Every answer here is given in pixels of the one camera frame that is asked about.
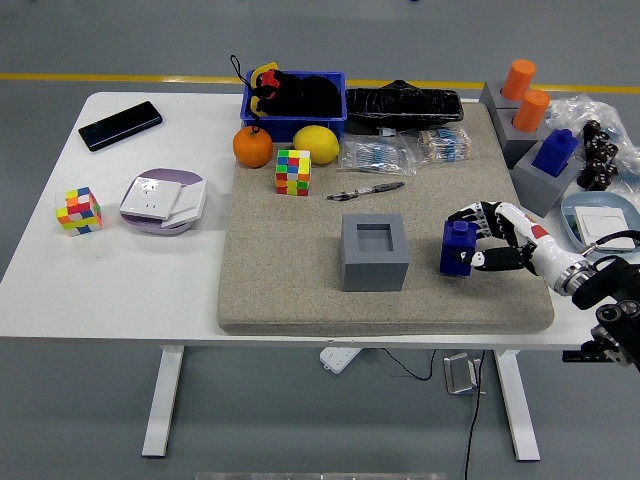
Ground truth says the light blue plate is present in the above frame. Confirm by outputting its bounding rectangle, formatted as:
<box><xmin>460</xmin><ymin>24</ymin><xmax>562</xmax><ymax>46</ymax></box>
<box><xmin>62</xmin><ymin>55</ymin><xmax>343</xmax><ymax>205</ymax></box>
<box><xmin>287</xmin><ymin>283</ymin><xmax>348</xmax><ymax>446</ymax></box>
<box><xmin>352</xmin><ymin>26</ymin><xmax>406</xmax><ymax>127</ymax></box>
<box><xmin>559</xmin><ymin>191</ymin><xmax>640</xmax><ymax>254</ymax></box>

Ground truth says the white wall socket panel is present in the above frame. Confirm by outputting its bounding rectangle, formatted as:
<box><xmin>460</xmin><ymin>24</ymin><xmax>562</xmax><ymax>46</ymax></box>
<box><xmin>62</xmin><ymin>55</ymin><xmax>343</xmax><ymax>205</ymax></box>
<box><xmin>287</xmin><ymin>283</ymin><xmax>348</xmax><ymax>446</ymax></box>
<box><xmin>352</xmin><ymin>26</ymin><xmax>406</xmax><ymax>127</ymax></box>
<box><xmin>119</xmin><ymin>177</ymin><xmax>184</xmax><ymax>221</ymax></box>

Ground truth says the pile of black knobs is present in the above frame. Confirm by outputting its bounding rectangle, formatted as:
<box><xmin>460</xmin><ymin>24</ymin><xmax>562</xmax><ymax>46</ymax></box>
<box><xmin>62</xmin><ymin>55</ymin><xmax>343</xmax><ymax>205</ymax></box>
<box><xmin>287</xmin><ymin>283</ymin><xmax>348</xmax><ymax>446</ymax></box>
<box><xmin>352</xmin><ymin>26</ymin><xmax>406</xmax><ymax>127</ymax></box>
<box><xmin>577</xmin><ymin>119</ymin><xmax>621</xmax><ymax>193</ymax></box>

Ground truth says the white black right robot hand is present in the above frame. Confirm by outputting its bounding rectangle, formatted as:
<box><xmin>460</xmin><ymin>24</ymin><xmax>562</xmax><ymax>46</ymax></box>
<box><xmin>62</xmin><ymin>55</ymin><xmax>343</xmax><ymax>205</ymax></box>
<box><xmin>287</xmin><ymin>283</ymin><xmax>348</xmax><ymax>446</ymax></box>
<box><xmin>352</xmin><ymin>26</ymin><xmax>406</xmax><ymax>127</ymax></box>
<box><xmin>446</xmin><ymin>199</ymin><xmax>585</xmax><ymax>290</ymax></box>

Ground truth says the grey square seal holder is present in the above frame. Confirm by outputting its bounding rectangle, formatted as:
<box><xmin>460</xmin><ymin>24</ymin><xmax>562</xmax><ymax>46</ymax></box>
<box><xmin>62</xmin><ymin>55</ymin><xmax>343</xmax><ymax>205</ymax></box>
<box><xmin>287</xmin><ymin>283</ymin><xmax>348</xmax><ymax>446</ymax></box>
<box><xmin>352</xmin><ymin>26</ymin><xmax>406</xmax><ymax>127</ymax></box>
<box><xmin>340</xmin><ymin>213</ymin><xmax>412</xmax><ymax>293</ymax></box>
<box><xmin>510</xmin><ymin>141</ymin><xmax>584</xmax><ymax>219</ymax></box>

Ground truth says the orange fruit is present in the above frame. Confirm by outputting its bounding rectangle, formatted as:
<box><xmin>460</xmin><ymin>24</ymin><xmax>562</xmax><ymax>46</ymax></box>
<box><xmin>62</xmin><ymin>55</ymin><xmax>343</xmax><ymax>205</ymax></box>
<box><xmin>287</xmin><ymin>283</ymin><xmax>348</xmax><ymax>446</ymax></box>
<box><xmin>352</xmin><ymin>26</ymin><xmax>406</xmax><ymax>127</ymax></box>
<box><xmin>232</xmin><ymin>125</ymin><xmax>275</xmax><ymax>169</ymax></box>

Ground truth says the white table leg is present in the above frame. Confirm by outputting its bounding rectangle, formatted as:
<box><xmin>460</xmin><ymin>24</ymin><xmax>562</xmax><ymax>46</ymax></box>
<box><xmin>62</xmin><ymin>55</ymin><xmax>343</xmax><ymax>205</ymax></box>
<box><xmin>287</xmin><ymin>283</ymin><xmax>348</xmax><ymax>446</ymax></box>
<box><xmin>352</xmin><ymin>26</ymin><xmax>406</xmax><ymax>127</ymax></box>
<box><xmin>141</xmin><ymin>345</ymin><xmax>185</xmax><ymax>459</ymax></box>
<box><xmin>493</xmin><ymin>349</ymin><xmax>542</xmax><ymax>462</ymax></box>

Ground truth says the white wall switch panel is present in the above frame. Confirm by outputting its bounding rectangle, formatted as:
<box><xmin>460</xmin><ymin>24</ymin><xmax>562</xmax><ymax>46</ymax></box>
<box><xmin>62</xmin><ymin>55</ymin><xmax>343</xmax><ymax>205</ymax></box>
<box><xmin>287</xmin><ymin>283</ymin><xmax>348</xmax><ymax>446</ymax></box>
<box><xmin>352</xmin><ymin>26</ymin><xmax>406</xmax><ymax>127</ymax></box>
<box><xmin>573</xmin><ymin>204</ymin><xmax>635</xmax><ymax>253</ymax></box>
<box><xmin>159</xmin><ymin>179</ymin><xmax>208</xmax><ymax>230</ymax></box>

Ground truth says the grey round-hole seal holder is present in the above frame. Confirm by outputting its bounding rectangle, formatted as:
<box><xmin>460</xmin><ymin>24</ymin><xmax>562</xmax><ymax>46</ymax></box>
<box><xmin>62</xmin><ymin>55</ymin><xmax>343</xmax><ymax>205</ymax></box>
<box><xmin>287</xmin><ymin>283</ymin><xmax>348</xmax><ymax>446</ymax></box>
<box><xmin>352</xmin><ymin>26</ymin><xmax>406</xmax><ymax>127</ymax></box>
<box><xmin>492</xmin><ymin>107</ymin><xmax>556</xmax><ymax>170</ymax></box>
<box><xmin>479</xmin><ymin>79</ymin><xmax>526</xmax><ymax>116</ymax></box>

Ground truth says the purple plate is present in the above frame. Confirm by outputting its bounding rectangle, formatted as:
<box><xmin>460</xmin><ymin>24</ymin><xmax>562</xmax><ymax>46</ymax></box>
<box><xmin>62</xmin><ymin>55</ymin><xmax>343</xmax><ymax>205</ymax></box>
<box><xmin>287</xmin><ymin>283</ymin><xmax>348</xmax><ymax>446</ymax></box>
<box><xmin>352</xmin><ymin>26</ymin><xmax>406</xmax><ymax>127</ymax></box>
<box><xmin>119</xmin><ymin>168</ymin><xmax>207</xmax><ymax>237</ymax></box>

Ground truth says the aligned colourful puzzle cube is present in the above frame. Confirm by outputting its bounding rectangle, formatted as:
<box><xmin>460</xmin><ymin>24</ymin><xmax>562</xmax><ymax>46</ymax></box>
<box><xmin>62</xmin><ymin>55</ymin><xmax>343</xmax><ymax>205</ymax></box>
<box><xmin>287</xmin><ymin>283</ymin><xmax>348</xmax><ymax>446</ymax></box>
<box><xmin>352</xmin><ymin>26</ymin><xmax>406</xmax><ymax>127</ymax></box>
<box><xmin>274</xmin><ymin>148</ymin><xmax>312</xmax><ymax>197</ymax></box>

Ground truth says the white left table leg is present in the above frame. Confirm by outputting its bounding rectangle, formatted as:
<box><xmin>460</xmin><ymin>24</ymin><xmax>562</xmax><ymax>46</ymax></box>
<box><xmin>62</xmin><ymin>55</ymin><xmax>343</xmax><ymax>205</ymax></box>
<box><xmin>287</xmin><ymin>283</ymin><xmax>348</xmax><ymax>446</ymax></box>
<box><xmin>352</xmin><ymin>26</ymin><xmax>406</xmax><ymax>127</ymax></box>
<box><xmin>141</xmin><ymin>345</ymin><xmax>185</xmax><ymax>459</ymax></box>

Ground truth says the black smartphone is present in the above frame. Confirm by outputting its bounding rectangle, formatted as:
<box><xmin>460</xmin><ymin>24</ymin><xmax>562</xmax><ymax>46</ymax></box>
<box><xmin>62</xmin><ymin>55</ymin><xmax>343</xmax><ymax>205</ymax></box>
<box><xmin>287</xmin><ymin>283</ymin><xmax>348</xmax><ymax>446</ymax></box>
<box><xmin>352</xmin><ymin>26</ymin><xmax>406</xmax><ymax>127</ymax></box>
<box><xmin>78</xmin><ymin>100</ymin><xmax>164</xmax><ymax>153</ymax></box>

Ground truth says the black cloth pouch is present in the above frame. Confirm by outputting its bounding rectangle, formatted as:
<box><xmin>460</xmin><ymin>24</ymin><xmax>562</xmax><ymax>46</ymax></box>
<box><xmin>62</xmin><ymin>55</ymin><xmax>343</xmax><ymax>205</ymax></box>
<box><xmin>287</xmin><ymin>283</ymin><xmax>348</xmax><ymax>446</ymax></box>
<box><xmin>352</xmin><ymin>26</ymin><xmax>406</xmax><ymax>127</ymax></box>
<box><xmin>259</xmin><ymin>69</ymin><xmax>344</xmax><ymax>117</ymax></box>

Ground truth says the white power strip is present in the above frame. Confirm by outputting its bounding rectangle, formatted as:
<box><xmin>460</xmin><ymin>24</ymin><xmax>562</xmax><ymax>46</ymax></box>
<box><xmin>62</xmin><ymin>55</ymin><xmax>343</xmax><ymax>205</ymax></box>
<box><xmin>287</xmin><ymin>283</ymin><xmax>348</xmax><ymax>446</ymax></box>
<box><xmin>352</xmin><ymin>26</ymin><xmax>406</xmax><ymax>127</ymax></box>
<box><xmin>319</xmin><ymin>346</ymin><xmax>362</xmax><ymax>374</ymax></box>

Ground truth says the orange cylinder seal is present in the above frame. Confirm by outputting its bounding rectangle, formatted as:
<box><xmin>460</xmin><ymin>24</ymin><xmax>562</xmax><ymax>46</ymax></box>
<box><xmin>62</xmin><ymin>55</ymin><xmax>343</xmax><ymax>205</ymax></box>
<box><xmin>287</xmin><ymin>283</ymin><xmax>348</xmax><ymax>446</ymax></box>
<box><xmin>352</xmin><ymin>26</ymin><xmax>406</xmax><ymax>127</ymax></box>
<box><xmin>512</xmin><ymin>89</ymin><xmax>552</xmax><ymax>133</ymax></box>
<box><xmin>501</xmin><ymin>58</ymin><xmax>538</xmax><ymax>102</ymax></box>

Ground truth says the silver metal bracket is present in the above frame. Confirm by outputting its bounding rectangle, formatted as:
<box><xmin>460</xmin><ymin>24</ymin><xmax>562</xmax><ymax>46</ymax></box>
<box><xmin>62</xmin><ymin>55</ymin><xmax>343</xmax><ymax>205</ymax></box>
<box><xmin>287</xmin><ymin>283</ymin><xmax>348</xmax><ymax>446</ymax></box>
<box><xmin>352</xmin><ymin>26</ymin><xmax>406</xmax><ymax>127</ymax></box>
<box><xmin>443</xmin><ymin>352</ymin><xmax>484</xmax><ymax>397</ymax></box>

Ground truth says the black table control panel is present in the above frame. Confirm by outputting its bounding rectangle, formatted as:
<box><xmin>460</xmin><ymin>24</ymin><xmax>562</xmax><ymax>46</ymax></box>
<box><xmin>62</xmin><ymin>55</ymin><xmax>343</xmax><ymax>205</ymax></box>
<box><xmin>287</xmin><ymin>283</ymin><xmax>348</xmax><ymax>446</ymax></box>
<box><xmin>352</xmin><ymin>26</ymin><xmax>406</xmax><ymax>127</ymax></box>
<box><xmin>561</xmin><ymin>349</ymin><xmax>609</xmax><ymax>364</ymax></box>

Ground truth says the large clear resistor bag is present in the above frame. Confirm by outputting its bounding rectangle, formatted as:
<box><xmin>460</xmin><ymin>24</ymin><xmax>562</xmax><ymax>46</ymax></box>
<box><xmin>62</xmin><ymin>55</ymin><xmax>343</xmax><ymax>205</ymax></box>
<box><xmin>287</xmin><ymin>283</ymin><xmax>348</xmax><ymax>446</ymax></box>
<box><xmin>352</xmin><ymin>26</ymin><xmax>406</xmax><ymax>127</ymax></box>
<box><xmin>337</xmin><ymin>133</ymin><xmax>419</xmax><ymax>177</ymax></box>

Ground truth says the yellow lemon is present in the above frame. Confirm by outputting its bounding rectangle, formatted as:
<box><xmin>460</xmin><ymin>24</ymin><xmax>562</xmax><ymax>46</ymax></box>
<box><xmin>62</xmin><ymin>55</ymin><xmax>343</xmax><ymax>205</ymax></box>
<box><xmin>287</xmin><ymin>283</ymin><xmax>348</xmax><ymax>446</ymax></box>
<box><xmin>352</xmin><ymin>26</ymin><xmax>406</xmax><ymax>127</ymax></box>
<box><xmin>292</xmin><ymin>124</ymin><xmax>342</xmax><ymax>166</ymax></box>

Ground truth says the black lanyard cord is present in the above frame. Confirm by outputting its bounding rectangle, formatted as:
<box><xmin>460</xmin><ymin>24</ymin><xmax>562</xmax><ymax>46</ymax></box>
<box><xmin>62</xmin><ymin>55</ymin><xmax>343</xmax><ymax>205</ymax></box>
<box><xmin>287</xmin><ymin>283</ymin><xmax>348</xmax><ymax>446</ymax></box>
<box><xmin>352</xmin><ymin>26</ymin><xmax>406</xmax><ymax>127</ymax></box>
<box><xmin>229</xmin><ymin>53</ymin><xmax>264</xmax><ymax>134</ymax></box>

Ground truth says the crumpled clear plastic bag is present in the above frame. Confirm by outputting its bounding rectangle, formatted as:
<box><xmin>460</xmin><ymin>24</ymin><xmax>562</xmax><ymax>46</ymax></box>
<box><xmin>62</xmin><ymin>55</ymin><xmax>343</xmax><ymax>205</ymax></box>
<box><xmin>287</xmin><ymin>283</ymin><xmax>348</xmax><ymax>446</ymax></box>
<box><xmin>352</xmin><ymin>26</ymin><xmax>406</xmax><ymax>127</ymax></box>
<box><xmin>544</xmin><ymin>93</ymin><xmax>640</xmax><ymax>201</ymax></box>

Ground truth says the twisted colourful puzzle cube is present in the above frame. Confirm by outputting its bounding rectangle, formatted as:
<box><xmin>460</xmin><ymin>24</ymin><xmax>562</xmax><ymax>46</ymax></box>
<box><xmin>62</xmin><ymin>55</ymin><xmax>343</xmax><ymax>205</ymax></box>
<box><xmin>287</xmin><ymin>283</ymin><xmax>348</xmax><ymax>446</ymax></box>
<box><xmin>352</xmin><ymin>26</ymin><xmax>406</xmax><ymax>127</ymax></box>
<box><xmin>55</xmin><ymin>186</ymin><xmax>104</xmax><ymax>238</ymax></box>

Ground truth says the blue plastic bin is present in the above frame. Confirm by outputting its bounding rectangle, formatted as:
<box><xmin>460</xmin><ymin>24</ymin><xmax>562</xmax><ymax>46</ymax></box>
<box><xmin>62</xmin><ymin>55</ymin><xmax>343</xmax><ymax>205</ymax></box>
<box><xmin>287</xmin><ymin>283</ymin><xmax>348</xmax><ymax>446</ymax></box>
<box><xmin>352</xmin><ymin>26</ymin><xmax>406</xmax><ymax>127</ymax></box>
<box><xmin>240</xmin><ymin>70</ymin><xmax>348</xmax><ymax>144</ymax></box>

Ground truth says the small clear resistor bag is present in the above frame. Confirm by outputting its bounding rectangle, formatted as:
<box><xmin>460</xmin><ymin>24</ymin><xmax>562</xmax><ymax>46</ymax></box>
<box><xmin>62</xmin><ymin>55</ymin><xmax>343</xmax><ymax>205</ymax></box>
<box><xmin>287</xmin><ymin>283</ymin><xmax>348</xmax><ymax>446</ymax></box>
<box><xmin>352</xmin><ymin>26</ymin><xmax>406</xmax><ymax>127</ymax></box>
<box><xmin>413</xmin><ymin>125</ymin><xmax>474</xmax><ymax>165</ymax></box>

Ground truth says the black power cable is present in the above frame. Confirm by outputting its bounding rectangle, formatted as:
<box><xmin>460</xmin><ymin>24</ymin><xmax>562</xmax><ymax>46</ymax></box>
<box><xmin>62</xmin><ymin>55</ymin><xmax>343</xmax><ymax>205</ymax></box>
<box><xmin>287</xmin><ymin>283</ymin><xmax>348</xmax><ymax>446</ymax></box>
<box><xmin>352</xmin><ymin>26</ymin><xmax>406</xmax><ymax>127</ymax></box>
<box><xmin>382</xmin><ymin>348</ymin><xmax>489</xmax><ymax>480</ymax></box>

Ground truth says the grey-brown mat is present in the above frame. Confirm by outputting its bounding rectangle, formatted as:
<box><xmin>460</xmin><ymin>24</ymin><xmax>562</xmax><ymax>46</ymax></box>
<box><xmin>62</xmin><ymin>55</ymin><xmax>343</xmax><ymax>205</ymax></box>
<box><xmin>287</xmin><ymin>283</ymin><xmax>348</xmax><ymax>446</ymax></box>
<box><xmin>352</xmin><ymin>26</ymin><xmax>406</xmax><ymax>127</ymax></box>
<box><xmin>217</xmin><ymin>102</ymin><xmax>555</xmax><ymax>337</ymax></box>

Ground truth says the white right table leg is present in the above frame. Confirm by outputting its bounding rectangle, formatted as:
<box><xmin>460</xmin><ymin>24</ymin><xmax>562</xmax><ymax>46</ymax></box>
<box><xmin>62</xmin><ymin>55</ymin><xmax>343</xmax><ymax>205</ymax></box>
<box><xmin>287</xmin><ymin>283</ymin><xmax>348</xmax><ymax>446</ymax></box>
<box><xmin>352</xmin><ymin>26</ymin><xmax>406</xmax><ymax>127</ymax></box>
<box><xmin>493</xmin><ymin>349</ymin><xmax>542</xmax><ymax>462</ymax></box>

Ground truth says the black wrapped rearview mirror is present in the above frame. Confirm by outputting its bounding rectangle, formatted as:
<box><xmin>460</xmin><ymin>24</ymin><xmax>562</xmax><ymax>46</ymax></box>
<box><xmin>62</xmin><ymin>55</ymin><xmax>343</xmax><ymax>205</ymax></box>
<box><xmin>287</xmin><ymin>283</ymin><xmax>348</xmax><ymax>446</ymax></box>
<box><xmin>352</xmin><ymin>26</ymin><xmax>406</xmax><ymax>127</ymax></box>
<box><xmin>344</xmin><ymin>78</ymin><xmax>465</xmax><ymax>135</ymax></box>

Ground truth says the blue square seal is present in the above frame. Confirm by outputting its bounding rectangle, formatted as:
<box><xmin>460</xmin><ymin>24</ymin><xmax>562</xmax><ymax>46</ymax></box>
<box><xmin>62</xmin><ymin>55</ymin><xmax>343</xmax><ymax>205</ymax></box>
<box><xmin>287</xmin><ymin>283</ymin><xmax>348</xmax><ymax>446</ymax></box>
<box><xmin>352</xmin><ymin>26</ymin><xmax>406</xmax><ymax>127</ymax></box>
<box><xmin>438</xmin><ymin>219</ymin><xmax>480</xmax><ymax>277</ymax></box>
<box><xmin>532</xmin><ymin>128</ymin><xmax>580</xmax><ymax>179</ymax></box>

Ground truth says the black pen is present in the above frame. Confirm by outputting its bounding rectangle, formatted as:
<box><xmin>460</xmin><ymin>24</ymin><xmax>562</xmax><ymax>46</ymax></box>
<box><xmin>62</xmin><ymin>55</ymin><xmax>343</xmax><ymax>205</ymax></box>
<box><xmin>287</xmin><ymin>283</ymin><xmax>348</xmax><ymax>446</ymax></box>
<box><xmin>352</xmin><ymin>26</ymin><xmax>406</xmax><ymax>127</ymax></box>
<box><xmin>326</xmin><ymin>181</ymin><xmax>407</xmax><ymax>203</ymax></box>

